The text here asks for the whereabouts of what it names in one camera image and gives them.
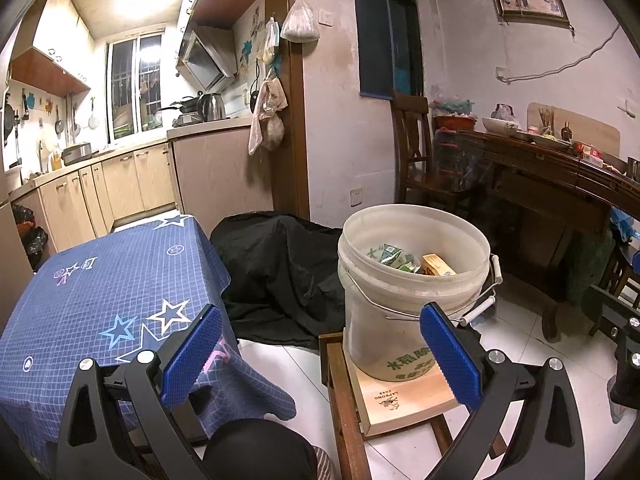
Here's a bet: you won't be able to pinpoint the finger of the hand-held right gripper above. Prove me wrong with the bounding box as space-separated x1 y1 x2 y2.
581 284 640 333

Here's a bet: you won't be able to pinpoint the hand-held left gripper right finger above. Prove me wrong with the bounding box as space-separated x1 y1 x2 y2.
419 301 587 480

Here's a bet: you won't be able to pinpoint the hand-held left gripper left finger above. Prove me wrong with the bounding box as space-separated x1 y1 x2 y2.
56 304 223 480

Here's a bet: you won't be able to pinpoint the white plastic bucket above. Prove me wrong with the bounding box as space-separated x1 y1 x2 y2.
337 204 502 382

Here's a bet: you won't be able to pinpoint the orange carton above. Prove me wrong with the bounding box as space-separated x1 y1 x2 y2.
421 253 458 277

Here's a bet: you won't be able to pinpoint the green packet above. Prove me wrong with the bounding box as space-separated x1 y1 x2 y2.
367 243 422 273

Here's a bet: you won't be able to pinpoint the black trash bags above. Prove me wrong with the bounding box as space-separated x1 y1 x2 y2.
11 203 48 271

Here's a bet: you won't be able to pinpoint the light wooden box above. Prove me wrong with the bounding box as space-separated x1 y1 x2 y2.
348 357 460 438

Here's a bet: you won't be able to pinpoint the blue plastic bag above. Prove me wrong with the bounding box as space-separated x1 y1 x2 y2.
609 207 640 242

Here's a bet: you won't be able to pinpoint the person's black trouser leg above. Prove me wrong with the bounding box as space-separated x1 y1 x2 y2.
201 417 321 480

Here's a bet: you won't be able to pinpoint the dark wooden stool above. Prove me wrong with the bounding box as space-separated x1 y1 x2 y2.
319 332 508 480

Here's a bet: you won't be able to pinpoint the blue star tablecloth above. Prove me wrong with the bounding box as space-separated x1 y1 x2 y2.
0 214 297 466

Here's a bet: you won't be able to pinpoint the black cloth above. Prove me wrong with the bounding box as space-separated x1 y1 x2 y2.
210 212 346 348

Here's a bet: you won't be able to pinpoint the dark wooden table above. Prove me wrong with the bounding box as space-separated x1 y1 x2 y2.
457 130 640 343

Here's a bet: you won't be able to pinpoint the dark striped cloth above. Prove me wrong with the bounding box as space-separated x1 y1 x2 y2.
311 447 338 480

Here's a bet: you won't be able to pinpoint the beige kitchen base cabinets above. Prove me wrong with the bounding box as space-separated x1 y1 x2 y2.
10 120 281 256

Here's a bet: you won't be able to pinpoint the round beige board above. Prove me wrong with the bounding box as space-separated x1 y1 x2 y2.
527 102 621 161

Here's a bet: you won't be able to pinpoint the white bowl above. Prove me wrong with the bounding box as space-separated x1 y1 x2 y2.
481 116 521 137

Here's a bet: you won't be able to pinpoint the red basin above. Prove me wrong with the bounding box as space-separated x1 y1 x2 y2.
432 114 478 133

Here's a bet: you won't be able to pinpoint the steel pot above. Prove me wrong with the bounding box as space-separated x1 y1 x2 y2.
61 143 93 165

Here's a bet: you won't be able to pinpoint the dark wooden chair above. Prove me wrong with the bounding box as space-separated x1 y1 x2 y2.
390 91 476 216

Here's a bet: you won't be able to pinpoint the hanging beige bags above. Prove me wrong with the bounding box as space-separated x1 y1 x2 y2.
248 67 289 156

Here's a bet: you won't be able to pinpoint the steel kettle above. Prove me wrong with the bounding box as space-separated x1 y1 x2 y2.
196 91 226 122

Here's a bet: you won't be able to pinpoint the black wok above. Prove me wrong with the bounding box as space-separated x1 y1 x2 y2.
159 96 201 113

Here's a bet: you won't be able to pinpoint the barred kitchen window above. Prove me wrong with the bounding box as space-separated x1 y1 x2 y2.
105 32 166 143

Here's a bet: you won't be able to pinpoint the steel range hood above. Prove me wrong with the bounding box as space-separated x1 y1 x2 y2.
176 25 238 92

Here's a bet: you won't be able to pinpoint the hanging yellowish plastic bag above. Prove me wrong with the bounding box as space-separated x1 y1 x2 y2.
262 17 282 63

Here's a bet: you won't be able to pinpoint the dark window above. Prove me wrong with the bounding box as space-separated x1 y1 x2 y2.
351 0 426 98

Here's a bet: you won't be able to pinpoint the hanging white plastic bag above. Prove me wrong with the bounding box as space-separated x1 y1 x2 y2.
280 0 321 43

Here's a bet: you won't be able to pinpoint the wooden door frame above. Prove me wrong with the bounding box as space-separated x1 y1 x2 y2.
265 0 311 221

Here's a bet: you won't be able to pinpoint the white wall cable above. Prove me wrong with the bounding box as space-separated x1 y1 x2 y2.
495 25 621 83

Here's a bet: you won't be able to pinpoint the wall cabinet with wooden underside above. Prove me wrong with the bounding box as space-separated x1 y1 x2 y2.
10 0 93 97

